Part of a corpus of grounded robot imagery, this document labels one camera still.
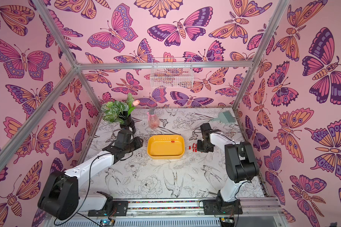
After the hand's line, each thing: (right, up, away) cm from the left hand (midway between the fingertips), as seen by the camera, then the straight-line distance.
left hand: (143, 139), depth 89 cm
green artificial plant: (-16, +17, -5) cm, 25 cm away
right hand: (+36, -7, +6) cm, 37 cm away
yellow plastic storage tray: (+10, -6, +8) cm, 14 cm away
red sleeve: (+30, -7, +8) cm, 32 cm away
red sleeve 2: (+34, -8, +7) cm, 35 cm away
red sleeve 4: (+33, -3, -3) cm, 33 cm away
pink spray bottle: (+3, +12, +19) cm, 23 cm away
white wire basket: (+18, +44, +6) cm, 48 cm away
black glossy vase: (-12, +11, +6) cm, 17 cm away
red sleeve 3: (+32, -6, +9) cm, 34 cm away
